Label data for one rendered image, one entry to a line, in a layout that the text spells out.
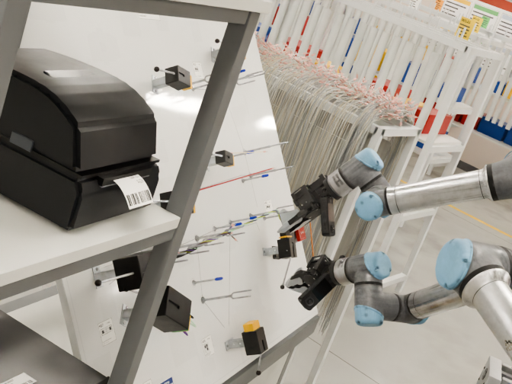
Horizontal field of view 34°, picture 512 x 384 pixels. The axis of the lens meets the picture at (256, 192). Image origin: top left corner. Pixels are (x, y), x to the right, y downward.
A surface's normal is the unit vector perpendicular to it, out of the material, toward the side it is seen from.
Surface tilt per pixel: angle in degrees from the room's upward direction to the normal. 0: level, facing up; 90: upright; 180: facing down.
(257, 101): 54
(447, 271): 88
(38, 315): 0
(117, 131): 72
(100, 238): 0
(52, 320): 0
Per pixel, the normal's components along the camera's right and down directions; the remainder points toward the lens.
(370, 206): -0.36, 0.17
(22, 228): 0.33, -0.90
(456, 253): -0.92, -0.21
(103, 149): 0.91, 0.11
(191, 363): 0.87, -0.18
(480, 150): -0.57, 0.06
